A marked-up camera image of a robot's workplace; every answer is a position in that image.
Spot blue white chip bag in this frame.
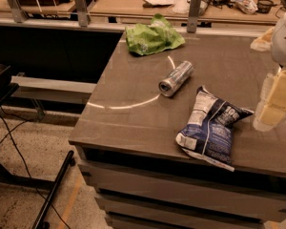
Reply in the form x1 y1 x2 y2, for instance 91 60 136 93
175 86 254 172

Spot white snack packet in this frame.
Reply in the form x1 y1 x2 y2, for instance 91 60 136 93
233 0 257 14

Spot metal bracket right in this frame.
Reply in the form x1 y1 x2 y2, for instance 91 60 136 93
187 0 201 33

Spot black floor cable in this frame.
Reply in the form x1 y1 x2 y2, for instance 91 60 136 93
0 107 72 229

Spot green rice chip bag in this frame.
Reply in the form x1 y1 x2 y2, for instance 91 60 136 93
125 13 185 55

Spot black stand frame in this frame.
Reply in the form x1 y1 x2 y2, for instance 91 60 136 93
0 64 75 229

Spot metal bracket middle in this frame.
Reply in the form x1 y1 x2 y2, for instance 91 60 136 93
74 0 91 27

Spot silver blue redbull can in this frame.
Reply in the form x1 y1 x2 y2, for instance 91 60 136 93
158 61 194 97

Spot metal bracket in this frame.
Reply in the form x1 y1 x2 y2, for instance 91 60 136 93
74 0 91 27
7 0 28 23
187 0 201 33

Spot grey drawer cabinet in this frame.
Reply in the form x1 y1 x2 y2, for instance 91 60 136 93
70 34 286 229

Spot metal rail shelf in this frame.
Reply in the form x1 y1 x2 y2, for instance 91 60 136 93
11 73 96 104

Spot metal bracket left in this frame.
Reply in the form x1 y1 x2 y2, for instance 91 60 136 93
7 0 28 23

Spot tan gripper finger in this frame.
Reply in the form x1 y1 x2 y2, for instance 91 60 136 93
253 68 286 132
251 28 275 52

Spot black round cup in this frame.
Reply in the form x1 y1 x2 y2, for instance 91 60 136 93
257 0 274 13

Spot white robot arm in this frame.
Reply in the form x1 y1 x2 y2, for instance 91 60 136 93
253 12 286 132

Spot white paper sheets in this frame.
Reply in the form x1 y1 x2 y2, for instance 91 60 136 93
143 0 190 14

